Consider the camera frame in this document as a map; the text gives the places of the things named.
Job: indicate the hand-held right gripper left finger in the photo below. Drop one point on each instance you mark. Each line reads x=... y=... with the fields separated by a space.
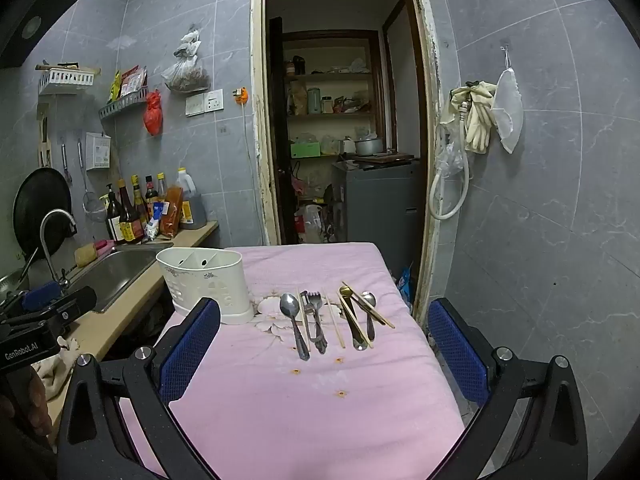
x=192 y=345

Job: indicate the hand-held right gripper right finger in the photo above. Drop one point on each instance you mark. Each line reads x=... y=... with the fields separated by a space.
x=457 y=350

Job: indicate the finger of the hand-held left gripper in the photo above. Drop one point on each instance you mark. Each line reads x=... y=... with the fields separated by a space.
x=42 y=294
x=75 y=302

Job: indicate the white utensil holder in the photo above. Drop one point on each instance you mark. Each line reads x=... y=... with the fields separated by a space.
x=210 y=280

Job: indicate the small silver spoon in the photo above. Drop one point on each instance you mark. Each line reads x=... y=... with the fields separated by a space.
x=369 y=300

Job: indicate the large silver spoon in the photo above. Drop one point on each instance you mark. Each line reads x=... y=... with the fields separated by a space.
x=290 y=305

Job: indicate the gold spoon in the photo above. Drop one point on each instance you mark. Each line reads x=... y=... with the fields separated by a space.
x=352 y=325

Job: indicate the silver fork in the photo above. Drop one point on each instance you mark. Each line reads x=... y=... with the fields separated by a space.
x=318 y=325

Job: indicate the person's left hand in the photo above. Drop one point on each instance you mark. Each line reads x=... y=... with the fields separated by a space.
x=22 y=410

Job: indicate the white cloth rag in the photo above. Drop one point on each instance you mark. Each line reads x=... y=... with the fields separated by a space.
x=57 y=365

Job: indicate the beige kitchen counter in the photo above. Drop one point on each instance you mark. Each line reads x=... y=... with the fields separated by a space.
x=115 y=320

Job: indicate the yellow sponge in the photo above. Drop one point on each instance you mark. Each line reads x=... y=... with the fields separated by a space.
x=85 y=255

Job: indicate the chrome faucet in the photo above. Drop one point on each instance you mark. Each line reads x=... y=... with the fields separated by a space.
x=47 y=240

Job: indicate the steel sink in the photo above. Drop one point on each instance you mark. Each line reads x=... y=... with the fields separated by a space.
x=120 y=270

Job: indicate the pink soap dish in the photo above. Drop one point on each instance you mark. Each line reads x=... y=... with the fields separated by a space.
x=106 y=245

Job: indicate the black wok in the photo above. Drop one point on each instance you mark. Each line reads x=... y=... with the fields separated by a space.
x=42 y=210

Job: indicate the metal mesh strainer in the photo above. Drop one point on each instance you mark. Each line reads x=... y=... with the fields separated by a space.
x=95 y=210

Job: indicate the dark pump bottle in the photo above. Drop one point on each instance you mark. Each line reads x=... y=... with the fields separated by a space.
x=112 y=215

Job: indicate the soy sauce bottle yellow label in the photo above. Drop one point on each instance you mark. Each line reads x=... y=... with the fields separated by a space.
x=129 y=222

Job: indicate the blue white packet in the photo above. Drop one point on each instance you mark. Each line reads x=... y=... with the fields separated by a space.
x=154 y=222

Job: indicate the pink floral blanket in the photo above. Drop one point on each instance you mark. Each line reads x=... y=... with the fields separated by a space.
x=300 y=410

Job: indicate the orange seasoning packet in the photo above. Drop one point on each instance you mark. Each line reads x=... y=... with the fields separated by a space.
x=172 y=212

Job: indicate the metal hanging utensil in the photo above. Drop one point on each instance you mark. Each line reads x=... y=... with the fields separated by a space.
x=66 y=162

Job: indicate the large oil jug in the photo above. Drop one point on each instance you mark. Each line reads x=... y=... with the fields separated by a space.
x=192 y=205

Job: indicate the amber sauce bottle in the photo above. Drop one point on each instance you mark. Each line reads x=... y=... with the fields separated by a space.
x=161 y=187

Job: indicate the wooden knife rack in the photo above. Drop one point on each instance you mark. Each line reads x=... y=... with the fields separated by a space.
x=45 y=135

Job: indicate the grey cabinet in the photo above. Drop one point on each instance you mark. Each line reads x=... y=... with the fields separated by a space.
x=375 y=210

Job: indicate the clear plastic jug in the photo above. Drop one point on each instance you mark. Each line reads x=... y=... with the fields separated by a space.
x=310 y=225

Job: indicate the clear plastic bag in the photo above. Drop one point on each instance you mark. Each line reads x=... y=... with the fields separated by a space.
x=450 y=155

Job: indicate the red plastic bag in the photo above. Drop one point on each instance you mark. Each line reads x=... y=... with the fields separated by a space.
x=153 y=115

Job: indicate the wooden cutting board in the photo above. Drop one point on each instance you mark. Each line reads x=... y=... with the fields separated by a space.
x=385 y=158

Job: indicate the yellow snack packet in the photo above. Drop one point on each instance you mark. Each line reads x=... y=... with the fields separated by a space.
x=115 y=87

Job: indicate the aluminium pot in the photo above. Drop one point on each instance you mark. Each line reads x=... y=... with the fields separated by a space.
x=369 y=146

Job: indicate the green box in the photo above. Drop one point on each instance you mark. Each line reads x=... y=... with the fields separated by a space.
x=305 y=150

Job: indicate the dark wooden door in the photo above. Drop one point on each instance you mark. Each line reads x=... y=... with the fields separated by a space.
x=277 y=135

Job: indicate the wooden rolling pin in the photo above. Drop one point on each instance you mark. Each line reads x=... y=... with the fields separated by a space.
x=67 y=66

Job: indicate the red snack packet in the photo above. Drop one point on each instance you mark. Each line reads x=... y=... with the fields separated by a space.
x=132 y=80

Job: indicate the cream rubber gloves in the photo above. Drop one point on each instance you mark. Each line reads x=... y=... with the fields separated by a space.
x=477 y=120

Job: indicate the clear bag of dried goods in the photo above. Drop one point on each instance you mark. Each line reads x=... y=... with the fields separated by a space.
x=185 y=75

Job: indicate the black range hood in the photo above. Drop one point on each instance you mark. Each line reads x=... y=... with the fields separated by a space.
x=30 y=25

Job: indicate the green jar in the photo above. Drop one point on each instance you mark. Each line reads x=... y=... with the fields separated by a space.
x=313 y=101

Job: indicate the wooden storage shelf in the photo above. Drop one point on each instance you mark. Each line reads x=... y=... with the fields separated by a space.
x=330 y=76

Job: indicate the grey corner wall shelf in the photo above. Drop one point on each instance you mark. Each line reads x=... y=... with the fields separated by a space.
x=122 y=105

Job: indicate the white wall basket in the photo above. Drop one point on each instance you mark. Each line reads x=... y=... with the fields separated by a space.
x=65 y=80

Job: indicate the white wall switch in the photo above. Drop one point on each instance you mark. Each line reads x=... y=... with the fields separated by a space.
x=195 y=105

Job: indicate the pale door frame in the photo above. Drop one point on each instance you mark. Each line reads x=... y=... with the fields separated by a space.
x=257 y=110

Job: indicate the white wall socket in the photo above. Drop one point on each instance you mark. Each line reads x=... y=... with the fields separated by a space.
x=214 y=101

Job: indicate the orange wall plug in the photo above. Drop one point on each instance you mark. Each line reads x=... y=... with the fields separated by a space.
x=241 y=95

